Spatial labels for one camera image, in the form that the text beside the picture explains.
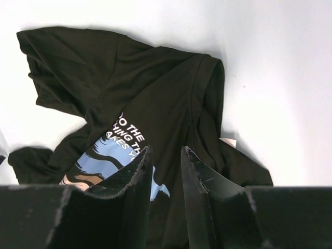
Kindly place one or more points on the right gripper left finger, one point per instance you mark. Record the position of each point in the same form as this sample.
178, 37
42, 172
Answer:
111, 214

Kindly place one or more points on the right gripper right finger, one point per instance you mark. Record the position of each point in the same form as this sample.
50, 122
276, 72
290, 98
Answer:
222, 214

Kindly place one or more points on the black printed t shirt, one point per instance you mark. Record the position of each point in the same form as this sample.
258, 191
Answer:
131, 95

